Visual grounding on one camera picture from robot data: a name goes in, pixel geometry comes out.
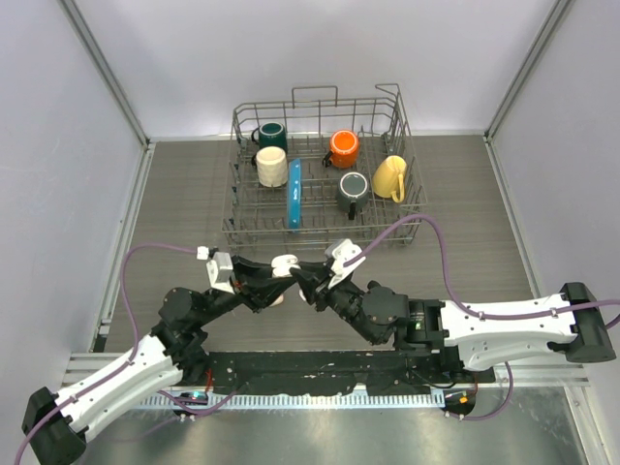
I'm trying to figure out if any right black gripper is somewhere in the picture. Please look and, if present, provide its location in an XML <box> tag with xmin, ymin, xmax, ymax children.
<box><xmin>292</xmin><ymin>260</ymin><xmax>380</xmax><ymax>345</ymax></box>

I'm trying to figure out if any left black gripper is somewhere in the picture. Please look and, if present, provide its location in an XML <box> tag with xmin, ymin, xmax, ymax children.
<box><xmin>195</xmin><ymin>255</ymin><xmax>296</xmax><ymax>327</ymax></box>

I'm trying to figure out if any white charging case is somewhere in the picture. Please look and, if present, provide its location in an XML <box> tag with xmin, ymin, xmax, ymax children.
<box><xmin>270</xmin><ymin>254</ymin><xmax>299</xmax><ymax>278</ymax></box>

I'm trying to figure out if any beige charging case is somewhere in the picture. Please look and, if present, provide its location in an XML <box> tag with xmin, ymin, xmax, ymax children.
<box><xmin>270</xmin><ymin>294</ymin><xmax>285</xmax><ymax>307</ymax></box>

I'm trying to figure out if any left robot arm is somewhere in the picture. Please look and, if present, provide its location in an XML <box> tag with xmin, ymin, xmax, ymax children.
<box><xmin>22</xmin><ymin>252</ymin><xmax>298</xmax><ymax>464</ymax></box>

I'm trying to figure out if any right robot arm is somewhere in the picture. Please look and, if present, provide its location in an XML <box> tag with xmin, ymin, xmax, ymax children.
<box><xmin>291</xmin><ymin>263</ymin><xmax>616</xmax><ymax>383</ymax></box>

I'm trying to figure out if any blue plate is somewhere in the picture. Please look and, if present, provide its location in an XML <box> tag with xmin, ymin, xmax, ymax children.
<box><xmin>287</xmin><ymin>159</ymin><xmax>302</xmax><ymax>230</ymax></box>

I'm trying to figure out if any grey mug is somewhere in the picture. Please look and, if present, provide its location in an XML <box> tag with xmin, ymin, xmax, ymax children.
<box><xmin>335</xmin><ymin>171</ymin><xmax>370</xmax><ymax>221</ymax></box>

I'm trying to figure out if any cream textured mug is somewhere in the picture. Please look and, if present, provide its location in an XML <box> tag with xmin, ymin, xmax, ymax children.
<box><xmin>255</xmin><ymin>146</ymin><xmax>288</xmax><ymax>188</ymax></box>

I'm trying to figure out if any yellow mug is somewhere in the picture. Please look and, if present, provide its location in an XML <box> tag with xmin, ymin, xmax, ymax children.
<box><xmin>372</xmin><ymin>155</ymin><xmax>407</xmax><ymax>203</ymax></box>

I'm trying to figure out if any orange mug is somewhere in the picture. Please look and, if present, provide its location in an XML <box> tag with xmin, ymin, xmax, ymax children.
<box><xmin>322</xmin><ymin>129</ymin><xmax>359</xmax><ymax>169</ymax></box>

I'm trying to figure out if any dark green mug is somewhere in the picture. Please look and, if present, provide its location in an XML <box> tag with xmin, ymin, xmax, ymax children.
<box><xmin>251</xmin><ymin>121</ymin><xmax>289</xmax><ymax>152</ymax></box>

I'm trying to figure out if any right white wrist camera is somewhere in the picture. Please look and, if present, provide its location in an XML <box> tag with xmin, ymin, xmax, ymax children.
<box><xmin>325</xmin><ymin>238</ymin><xmax>366</xmax><ymax>290</ymax></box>

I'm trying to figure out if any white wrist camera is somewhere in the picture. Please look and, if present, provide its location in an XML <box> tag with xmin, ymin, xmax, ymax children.
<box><xmin>325</xmin><ymin>238</ymin><xmax>366</xmax><ymax>290</ymax></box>
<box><xmin>196</xmin><ymin>246</ymin><xmax>234</xmax><ymax>294</ymax></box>

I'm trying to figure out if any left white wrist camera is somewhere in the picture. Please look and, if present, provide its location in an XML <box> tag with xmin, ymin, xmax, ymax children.
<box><xmin>196</xmin><ymin>246</ymin><xmax>234</xmax><ymax>294</ymax></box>

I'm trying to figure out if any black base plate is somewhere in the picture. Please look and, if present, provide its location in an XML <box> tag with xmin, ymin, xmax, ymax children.
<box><xmin>182</xmin><ymin>349</ymin><xmax>496</xmax><ymax>396</ymax></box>

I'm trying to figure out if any grey wire dish rack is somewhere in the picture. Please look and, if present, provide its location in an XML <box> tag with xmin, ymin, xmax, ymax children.
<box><xmin>222</xmin><ymin>83</ymin><xmax>427</xmax><ymax>251</ymax></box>

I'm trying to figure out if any white slotted cable duct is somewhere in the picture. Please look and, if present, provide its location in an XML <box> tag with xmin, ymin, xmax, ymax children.
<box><xmin>104</xmin><ymin>391</ymin><xmax>446</xmax><ymax>411</ymax></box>

